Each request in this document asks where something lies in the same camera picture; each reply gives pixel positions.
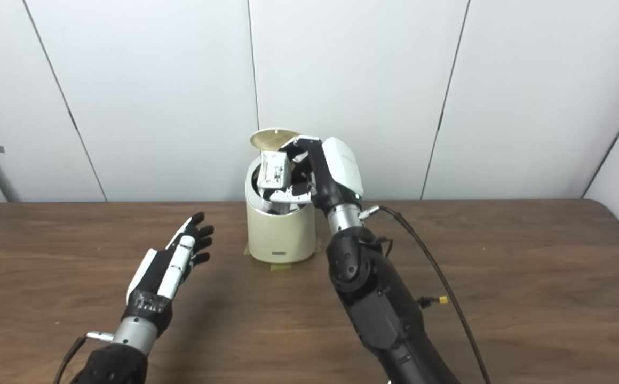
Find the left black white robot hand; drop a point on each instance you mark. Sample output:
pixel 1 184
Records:
pixel 152 288

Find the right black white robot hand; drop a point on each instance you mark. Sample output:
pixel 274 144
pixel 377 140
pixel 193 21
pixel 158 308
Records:
pixel 339 170

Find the white green milk carton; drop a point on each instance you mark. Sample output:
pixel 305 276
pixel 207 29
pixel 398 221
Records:
pixel 275 169

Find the cream round bin lid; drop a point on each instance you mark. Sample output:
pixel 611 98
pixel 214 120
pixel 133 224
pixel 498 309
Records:
pixel 269 138

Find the cream-colored round bin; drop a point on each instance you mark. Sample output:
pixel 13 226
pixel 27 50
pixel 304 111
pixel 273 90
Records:
pixel 280 234

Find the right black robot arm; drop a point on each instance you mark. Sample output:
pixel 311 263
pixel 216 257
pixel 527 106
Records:
pixel 379 304

